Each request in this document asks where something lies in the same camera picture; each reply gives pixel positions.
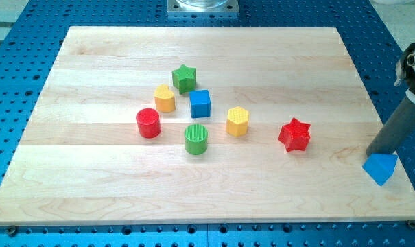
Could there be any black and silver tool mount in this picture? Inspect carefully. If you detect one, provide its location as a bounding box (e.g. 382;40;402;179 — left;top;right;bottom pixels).
394;43;415;104

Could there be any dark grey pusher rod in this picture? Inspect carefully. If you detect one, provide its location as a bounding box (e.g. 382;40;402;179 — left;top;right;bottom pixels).
366;95;415;156

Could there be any red star block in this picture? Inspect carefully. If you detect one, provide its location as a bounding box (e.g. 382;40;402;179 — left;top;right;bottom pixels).
278;117;311;152

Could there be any yellow hexagon block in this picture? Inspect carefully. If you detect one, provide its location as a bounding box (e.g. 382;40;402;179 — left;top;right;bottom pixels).
226;106;249;137

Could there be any green star block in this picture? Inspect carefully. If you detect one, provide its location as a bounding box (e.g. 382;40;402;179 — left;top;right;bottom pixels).
171;64;197;94

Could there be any blue triangle block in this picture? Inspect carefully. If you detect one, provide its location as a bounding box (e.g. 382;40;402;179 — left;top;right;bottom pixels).
362;153;398;186

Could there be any blue cube block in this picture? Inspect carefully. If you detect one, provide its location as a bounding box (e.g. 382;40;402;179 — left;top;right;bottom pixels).
189;90;211;119

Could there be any green cylinder block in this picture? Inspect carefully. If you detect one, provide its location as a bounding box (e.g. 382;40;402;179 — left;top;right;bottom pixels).
184;123;208;155

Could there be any yellow heart block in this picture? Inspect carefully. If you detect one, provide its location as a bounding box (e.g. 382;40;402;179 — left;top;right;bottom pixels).
154;84;176;113

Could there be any red cylinder block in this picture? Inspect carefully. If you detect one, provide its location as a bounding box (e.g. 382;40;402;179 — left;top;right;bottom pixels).
136;108;161;139

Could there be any wooden board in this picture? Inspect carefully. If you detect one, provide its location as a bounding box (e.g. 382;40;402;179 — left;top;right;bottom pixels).
0;26;415;226

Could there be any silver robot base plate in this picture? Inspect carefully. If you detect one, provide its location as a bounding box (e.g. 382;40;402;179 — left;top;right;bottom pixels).
167;0;239;15

